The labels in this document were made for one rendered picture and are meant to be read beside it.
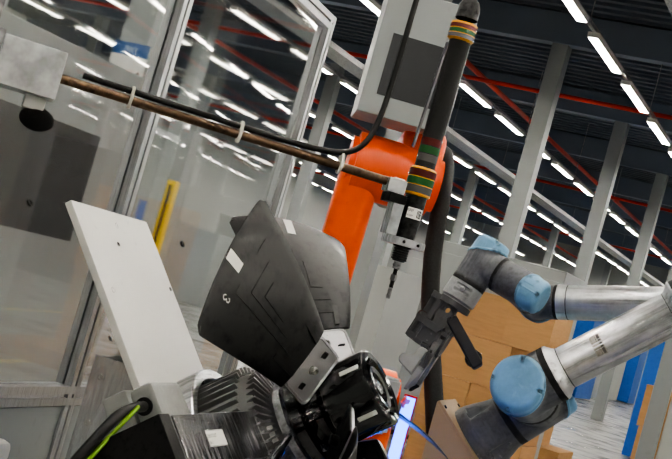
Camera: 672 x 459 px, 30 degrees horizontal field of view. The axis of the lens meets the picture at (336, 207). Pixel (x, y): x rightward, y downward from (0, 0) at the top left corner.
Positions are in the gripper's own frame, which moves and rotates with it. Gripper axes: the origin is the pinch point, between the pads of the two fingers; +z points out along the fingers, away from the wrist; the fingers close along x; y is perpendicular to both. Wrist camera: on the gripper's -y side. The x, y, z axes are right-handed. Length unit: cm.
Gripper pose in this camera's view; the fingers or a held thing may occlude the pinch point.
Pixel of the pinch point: (412, 388)
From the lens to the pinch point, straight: 264.9
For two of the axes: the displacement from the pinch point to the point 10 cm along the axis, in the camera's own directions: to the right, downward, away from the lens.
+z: -5.5, 8.3, -0.7
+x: -1.6, -1.9, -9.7
